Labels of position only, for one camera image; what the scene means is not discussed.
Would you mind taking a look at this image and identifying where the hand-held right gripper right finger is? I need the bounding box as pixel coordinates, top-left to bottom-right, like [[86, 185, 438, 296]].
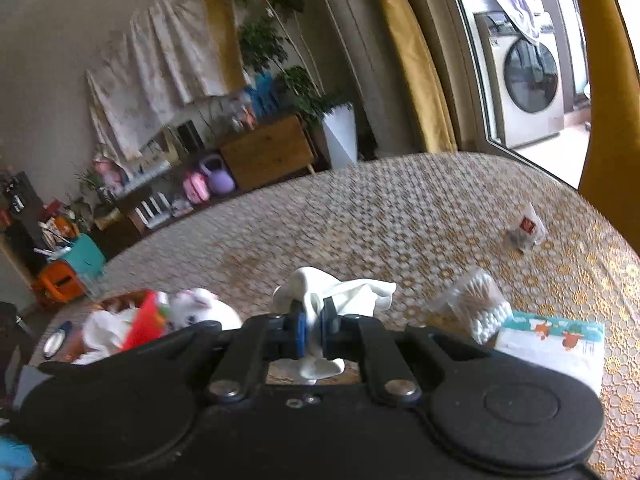
[[320, 297, 493, 406]]

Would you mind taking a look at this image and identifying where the white washing machine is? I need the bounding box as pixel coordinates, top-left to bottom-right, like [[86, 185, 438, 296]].
[[472, 0, 568, 150]]

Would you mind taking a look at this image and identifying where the white cloth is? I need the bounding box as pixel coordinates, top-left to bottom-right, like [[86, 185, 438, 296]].
[[72, 307, 138, 366]]

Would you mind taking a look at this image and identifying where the patterned hanging sheet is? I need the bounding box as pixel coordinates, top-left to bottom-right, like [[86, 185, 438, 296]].
[[86, 0, 251, 158]]

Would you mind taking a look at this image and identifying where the yellow curtain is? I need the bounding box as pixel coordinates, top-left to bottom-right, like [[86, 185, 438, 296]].
[[365, 0, 458, 153]]

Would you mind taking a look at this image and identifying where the blue box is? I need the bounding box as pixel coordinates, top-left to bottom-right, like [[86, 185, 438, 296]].
[[247, 75, 278, 113]]

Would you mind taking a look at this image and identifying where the pale towel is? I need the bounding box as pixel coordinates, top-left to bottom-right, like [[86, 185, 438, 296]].
[[482, 0, 543, 46]]

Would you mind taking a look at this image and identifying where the clear cotton swab box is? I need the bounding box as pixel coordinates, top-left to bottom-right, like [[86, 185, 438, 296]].
[[430, 267, 512, 346]]

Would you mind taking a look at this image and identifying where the white keyboard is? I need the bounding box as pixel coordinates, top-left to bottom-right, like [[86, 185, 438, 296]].
[[122, 160, 171, 186]]

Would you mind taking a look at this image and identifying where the purple kettlebell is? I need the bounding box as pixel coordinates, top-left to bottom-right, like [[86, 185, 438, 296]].
[[199, 154, 236, 196]]

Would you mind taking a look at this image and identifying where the teal white tissue pack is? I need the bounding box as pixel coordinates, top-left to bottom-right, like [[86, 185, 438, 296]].
[[495, 310, 607, 398]]

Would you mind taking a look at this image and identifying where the pink toy suitcase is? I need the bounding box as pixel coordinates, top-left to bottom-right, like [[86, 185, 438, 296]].
[[182, 170, 210, 205]]

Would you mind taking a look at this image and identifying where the black speaker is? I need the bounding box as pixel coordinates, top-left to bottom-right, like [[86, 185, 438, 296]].
[[176, 121, 201, 153]]

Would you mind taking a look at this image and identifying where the red tin box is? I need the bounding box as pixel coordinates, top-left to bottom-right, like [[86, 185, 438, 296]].
[[75, 287, 173, 366]]

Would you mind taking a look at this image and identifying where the green potted tree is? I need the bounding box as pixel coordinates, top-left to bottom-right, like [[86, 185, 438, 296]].
[[230, 0, 353, 133]]

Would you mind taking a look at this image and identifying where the pink doll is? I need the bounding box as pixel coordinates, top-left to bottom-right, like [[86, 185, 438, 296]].
[[92, 152, 126, 188]]

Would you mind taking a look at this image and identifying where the orange teal tissue box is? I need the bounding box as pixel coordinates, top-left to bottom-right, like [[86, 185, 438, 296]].
[[32, 234, 107, 306]]

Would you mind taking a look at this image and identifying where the clear cup with red label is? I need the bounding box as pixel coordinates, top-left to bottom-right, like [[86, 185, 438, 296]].
[[507, 202, 547, 253]]

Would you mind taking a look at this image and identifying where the small grass plant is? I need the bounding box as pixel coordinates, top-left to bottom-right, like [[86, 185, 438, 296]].
[[75, 167, 106, 201]]

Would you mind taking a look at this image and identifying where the white sock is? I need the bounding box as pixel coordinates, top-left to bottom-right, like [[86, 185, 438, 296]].
[[272, 266, 398, 381]]

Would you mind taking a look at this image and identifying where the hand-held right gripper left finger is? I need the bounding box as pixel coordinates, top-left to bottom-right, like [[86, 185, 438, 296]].
[[115, 300, 307, 404]]

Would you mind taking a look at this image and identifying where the white pink bunny plush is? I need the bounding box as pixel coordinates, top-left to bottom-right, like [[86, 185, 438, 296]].
[[160, 287, 243, 333]]

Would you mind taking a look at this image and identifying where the white planter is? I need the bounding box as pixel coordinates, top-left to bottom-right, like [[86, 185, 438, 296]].
[[321, 102, 359, 170]]

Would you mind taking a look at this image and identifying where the wooden sideboard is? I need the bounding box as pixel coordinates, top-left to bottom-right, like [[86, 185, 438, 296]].
[[115, 112, 318, 233]]

